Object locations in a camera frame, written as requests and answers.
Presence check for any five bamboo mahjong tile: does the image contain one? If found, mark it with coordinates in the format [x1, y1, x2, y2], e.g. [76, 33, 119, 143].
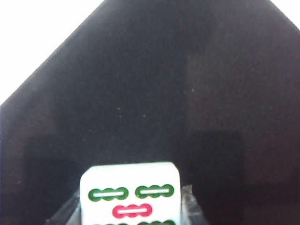
[79, 161, 182, 225]

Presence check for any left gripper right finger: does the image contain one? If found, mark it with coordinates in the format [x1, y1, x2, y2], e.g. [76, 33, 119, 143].
[180, 184, 210, 225]

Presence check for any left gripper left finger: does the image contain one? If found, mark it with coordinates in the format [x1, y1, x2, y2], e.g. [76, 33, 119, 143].
[45, 192, 82, 225]

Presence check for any black rectangular desk mat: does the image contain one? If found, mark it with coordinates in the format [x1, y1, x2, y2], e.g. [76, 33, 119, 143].
[0, 0, 300, 225]

